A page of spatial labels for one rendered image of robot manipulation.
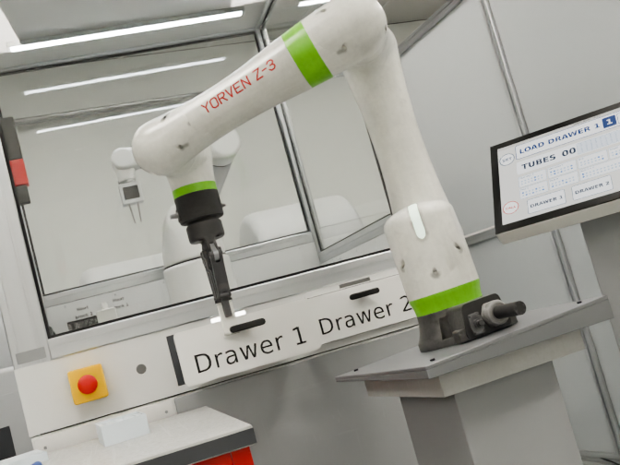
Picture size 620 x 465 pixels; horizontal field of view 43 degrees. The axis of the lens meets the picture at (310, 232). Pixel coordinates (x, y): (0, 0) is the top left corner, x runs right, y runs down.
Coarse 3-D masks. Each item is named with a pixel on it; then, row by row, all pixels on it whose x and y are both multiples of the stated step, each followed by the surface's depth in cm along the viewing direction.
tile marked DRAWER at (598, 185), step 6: (594, 180) 186; (600, 180) 185; (606, 180) 184; (612, 180) 184; (576, 186) 188; (582, 186) 187; (588, 186) 186; (594, 186) 185; (600, 186) 184; (606, 186) 183; (612, 186) 182; (576, 192) 187; (582, 192) 186; (588, 192) 185; (594, 192) 184; (600, 192) 183; (576, 198) 186
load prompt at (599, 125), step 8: (616, 112) 195; (592, 120) 198; (600, 120) 197; (608, 120) 195; (616, 120) 194; (568, 128) 201; (576, 128) 200; (584, 128) 198; (592, 128) 197; (600, 128) 195; (608, 128) 194; (552, 136) 203; (560, 136) 201; (568, 136) 200; (576, 136) 198; (584, 136) 197; (520, 144) 207; (528, 144) 206; (536, 144) 204; (544, 144) 202; (552, 144) 201; (560, 144) 199; (520, 152) 205; (528, 152) 204; (536, 152) 202
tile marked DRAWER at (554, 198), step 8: (552, 192) 191; (560, 192) 190; (528, 200) 194; (536, 200) 192; (544, 200) 191; (552, 200) 190; (560, 200) 188; (528, 208) 193; (536, 208) 191; (544, 208) 190
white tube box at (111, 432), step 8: (120, 416) 156; (128, 416) 154; (136, 416) 146; (144, 416) 146; (96, 424) 152; (104, 424) 149; (112, 424) 144; (120, 424) 144; (128, 424) 145; (136, 424) 145; (144, 424) 146; (104, 432) 143; (112, 432) 144; (120, 432) 144; (128, 432) 145; (136, 432) 145; (144, 432) 146; (104, 440) 143; (112, 440) 143; (120, 440) 144
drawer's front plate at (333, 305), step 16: (352, 288) 186; (368, 288) 187; (384, 288) 188; (400, 288) 189; (320, 304) 183; (336, 304) 184; (352, 304) 185; (368, 304) 186; (384, 304) 187; (400, 304) 188; (384, 320) 187; (400, 320) 188; (320, 336) 182; (336, 336) 183
